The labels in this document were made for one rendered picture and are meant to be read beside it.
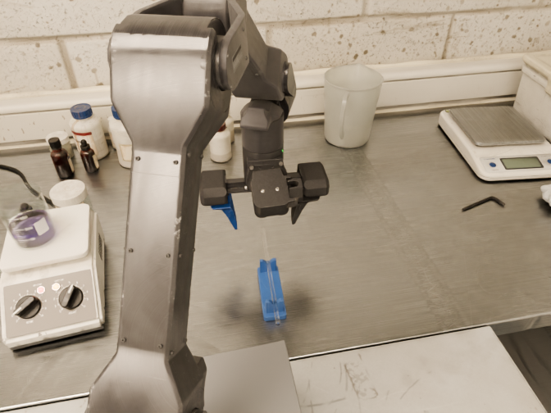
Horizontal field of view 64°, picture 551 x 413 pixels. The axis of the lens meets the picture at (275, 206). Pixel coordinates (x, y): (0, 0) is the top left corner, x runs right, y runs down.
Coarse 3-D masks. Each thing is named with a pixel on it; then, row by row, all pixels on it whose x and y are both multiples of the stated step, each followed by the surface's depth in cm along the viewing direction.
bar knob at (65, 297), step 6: (66, 288) 62; (72, 288) 61; (78, 288) 63; (60, 294) 62; (66, 294) 61; (72, 294) 61; (78, 294) 62; (60, 300) 62; (66, 300) 61; (72, 300) 62; (78, 300) 62; (66, 306) 61; (72, 306) 62
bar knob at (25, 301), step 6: (24, 300) 61; (30, 300) 60; (36, 300) 61; (18, 306) 60; (24, 306) 60; (30, 306) 61; (36, 306) 61; (18, 312) 59; (24, 312) 60; (30, 312) 61; (36, 312) 61; (24, 318) 60
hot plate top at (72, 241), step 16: (64, 208) 71; (80, 208) 71; (64, 224) 68; (80, 224) 68; (64, 240) 66; (80, 240) 66; (16, 256) 63; (32, 256) 63; (48, 256) 63; (64, 256) 63; (80, 256) 64
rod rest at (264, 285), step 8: (264, 264) 70; (272, 264) 70; (264, 272) 71; (272, 272) 71; (264, 280) 70; (264, 288) 69; (280, 288) 69; (264, 296) 67; (280, 296) 67; (264, 304) 66; (272, 304) 64; (280, 304) 64; (264, 312) 65; (272, 312) 65; (280, 312) 65
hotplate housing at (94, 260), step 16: (96, 224) 72; (96, 240) 69; (96, 256) 67; (16, 272) 63; (32, 272) 63; (48, 272) 64; (64, 272) 64; (96, 272) 65; (0, 288) 62; (96, 288) 64; (0, 304) 61; (96, 304) 63; (96, 320) 62; (32, 336) 60; (48, 336) 61; (64, 336) 62
